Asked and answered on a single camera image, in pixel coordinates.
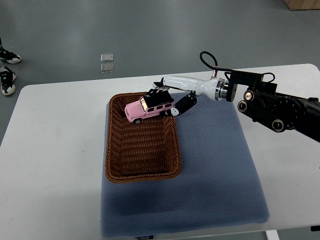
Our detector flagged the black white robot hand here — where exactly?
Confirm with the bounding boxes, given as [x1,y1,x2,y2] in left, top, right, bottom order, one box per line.
[147,75,228,117]

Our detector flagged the pink toy car black roof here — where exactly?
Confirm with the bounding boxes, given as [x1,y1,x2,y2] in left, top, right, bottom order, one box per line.
[124,90,174,124]

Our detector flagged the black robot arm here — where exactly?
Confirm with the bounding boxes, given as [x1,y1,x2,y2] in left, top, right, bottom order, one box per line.
[221,68,320,142]

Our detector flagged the brown wicker basket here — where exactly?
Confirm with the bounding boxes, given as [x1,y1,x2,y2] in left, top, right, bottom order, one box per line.
[104,92,182,184]

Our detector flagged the blue grey mat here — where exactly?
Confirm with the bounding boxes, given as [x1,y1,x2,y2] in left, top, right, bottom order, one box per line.
[101,96,270,238]

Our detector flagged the upper clear floor plate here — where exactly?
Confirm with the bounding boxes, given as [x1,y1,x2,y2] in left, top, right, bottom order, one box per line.
[100,53,114,63]

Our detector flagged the wooden box corner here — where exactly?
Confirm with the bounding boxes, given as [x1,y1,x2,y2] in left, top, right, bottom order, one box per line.
[284,0,320,11]

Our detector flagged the white table leg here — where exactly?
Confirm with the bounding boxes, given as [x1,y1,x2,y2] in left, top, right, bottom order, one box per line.
[265,230,280,240]

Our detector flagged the upper black white sneaker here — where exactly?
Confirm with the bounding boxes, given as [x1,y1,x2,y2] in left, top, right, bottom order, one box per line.
[0,39,22,64]

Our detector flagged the black white sneaker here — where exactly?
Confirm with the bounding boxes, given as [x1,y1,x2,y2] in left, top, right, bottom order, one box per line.
[0,66,17,96]
[0,39,22,64]

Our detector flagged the lower black white sneaker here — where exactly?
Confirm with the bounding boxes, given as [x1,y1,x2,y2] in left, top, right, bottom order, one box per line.
[0,66,17,96]

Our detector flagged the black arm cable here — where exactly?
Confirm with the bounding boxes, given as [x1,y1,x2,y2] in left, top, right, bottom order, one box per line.
[199,51,232,78]

